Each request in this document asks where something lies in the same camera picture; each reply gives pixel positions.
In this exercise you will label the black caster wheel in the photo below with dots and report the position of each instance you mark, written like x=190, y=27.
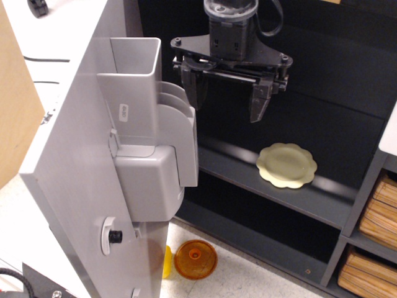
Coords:
x=38, y=8

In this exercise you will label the orange translucent lid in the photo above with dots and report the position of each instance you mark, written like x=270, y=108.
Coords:
x=195, y=259

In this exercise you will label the woven basket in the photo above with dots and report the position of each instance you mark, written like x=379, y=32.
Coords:
x=378, y=220
x=367, y=277

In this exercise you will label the lower woven basket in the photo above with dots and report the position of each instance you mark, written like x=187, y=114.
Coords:
x=367, y=277

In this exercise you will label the grey toy fridge door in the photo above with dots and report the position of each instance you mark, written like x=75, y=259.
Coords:
x=110, y=168

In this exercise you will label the tan wooden board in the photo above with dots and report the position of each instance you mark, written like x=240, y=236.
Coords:
x=21, y=108

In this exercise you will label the yellow toy bell pepper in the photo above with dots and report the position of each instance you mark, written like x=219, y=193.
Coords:
x=167, y=262

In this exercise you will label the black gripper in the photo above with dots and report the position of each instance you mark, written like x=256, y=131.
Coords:
x=232, y=50

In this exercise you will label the dark grey fridge cabinet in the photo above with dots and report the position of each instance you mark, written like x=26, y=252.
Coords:
x=341, y=91

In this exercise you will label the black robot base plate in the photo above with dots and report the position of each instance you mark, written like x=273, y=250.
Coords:
x=43, y=286

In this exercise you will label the upper woven basket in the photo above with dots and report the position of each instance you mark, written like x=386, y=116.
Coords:
x=378, y=220

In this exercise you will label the pale yellow scalloped plate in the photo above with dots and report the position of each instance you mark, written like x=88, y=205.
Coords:
x=286, y=165

